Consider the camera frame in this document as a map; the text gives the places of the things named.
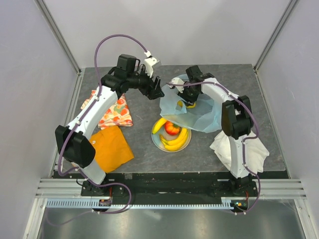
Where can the slotted cable duct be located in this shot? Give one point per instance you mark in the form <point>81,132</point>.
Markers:
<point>89,203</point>

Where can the single yellow banana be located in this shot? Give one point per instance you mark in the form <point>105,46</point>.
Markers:
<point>157,126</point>

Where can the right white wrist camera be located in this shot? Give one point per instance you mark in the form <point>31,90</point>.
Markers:
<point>177,83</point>

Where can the floral orange cloth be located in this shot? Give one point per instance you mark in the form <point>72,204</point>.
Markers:
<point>117,115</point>

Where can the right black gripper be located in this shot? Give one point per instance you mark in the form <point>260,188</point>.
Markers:
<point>185,97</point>

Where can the white cloth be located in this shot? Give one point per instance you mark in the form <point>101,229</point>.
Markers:
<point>257,152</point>

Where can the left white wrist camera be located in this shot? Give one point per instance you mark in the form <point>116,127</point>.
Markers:
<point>150,63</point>

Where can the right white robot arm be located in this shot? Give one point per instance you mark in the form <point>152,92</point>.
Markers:
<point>236,120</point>

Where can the light blue plastic bag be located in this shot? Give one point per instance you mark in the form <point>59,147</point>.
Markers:
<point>204,117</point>

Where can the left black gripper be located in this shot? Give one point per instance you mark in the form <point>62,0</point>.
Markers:
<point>152,90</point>

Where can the blue and cream plate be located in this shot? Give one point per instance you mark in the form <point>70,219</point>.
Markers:
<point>158,143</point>

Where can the yellow banana bunch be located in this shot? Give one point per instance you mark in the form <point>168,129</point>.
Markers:
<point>176,144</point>

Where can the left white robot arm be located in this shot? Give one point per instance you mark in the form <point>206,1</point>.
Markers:
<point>73,139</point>

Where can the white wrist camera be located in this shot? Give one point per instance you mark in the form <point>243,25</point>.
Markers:
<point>177,83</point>
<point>150,63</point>

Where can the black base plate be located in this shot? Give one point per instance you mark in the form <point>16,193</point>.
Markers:
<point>215,184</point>

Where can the yellow orange cloth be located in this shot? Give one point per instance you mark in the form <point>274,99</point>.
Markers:
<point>112,150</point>

